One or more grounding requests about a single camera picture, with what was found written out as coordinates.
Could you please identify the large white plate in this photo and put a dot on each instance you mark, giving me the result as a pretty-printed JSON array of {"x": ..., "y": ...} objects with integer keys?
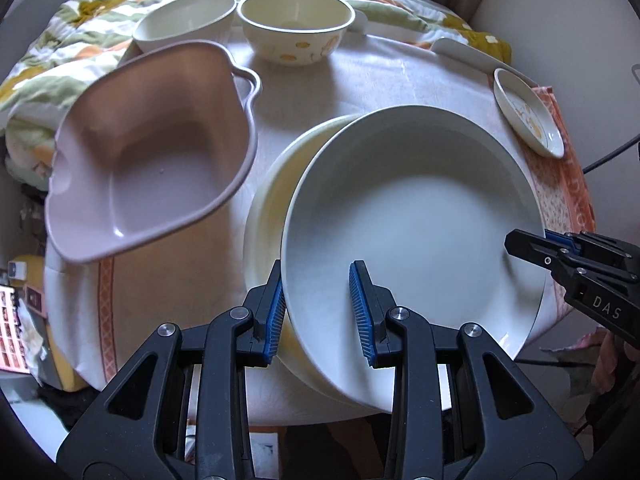
[{"x": 415, "y": 200}]

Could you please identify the white rectangular tray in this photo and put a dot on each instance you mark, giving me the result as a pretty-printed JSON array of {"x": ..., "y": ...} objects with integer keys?
[{"x": 465, "y": 52}]

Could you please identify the plain cream bowl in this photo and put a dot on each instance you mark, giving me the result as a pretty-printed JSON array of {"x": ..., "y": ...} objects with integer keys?
[{"x": 185, "y": 15}]

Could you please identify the floral cream bowl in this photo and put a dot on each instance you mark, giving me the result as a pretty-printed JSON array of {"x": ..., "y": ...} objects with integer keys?
[{"x": 295, "y": 45}]

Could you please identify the floral striped blanket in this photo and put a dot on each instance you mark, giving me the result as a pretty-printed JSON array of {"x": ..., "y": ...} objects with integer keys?
[{"x": 75, "y": 60}]

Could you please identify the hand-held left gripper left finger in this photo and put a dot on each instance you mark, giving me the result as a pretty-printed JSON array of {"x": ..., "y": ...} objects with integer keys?
[{"x": 275, "y": 310}]

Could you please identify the pink square plastic basin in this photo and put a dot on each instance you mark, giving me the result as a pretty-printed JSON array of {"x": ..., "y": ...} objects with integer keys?
[{"x": 150, "y": 160}]

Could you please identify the large cream plate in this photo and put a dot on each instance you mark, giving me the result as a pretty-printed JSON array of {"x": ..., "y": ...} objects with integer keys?
[{"x": 265, "y": 220}]

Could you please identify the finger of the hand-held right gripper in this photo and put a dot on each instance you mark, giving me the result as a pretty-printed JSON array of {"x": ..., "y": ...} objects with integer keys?
[
  {"x": 530, "y": 250},
  {"x": 605, "y": 255}
]

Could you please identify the small floral saucer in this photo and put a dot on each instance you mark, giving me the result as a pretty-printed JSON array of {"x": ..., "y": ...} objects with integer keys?
[{"x": 525, "y": 110}]

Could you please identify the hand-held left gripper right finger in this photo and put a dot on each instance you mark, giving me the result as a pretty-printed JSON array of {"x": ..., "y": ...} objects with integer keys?
[{"x": 359, "y": 310}]

